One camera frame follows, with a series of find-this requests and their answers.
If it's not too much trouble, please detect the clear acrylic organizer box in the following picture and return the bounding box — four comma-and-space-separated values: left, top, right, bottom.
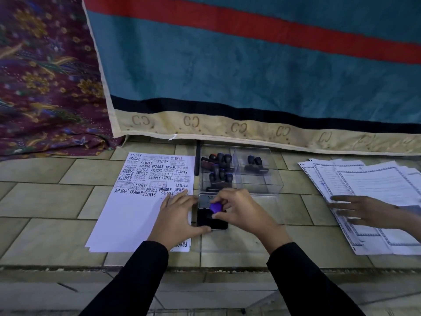
198, 144, 284, 197

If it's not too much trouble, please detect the fan of blue bordered documents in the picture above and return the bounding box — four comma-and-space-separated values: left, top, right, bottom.
298, 158, 421, 256

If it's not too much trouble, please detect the another person's forearm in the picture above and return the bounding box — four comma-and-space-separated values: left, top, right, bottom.
400, 207, 421, 243

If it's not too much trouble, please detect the cluster of black handled stamps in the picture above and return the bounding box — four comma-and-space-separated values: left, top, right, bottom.
201, 153, 268, 192

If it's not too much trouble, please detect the white paper sheet underneath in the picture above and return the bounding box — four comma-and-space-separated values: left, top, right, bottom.
169, 239, 192, 253

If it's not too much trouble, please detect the white stamped paper sheet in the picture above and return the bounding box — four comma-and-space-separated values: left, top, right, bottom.
86, 152, 196, 253

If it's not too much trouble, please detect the person's left hand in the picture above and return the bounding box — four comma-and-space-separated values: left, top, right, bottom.
148, 191, 212, 252

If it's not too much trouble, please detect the purple floral batik cloth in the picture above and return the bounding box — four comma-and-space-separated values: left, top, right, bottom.
0, 0, 126, 162

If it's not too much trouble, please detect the person's right hand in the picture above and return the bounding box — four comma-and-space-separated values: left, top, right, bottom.
210, 188, 293, 255

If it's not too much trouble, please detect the black ink pad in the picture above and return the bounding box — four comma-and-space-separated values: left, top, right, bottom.
196, 194, 229, 231

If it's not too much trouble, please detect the person's right forearm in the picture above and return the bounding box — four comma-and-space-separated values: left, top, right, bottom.
266, 242, 366, 316

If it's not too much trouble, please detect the teal blanket with red stripe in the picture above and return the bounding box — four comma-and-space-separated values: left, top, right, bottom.
81, 0, 421, 156

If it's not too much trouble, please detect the person's left forearm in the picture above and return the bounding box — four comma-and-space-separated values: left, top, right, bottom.
79, 241, 170, 316

